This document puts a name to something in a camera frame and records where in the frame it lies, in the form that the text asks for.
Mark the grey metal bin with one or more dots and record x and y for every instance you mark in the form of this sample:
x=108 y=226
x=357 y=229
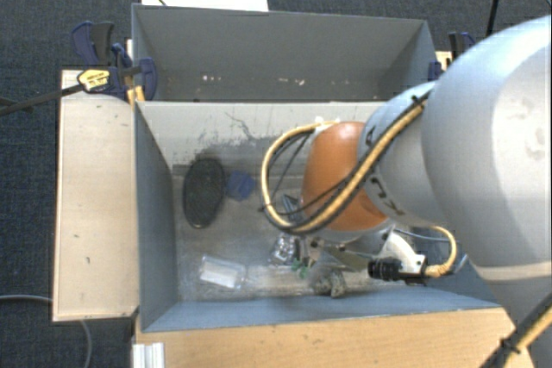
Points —
x=241 y=56

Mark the black oval mesh object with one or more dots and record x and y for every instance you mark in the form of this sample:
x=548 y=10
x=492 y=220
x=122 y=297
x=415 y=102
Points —
x=203 y=194

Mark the mottled grey-green object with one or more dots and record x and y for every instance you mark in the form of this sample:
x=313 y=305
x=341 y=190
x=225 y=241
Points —
x=330 y=284

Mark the small blue crumpled object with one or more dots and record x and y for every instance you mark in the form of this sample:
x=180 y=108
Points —
x=240 y=185

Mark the pale wood board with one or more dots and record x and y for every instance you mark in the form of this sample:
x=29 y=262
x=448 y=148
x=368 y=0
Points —
x=95 y=207

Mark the black cylinder on white bracket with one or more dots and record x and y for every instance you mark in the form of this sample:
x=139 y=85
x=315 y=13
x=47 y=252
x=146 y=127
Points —
x=399 y=250

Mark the clear plastic object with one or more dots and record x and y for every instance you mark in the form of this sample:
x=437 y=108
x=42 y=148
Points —
x=222 y=275

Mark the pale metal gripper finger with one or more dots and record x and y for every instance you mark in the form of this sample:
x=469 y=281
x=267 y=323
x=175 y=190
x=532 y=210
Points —
x=282 y=256
x=288 y=243

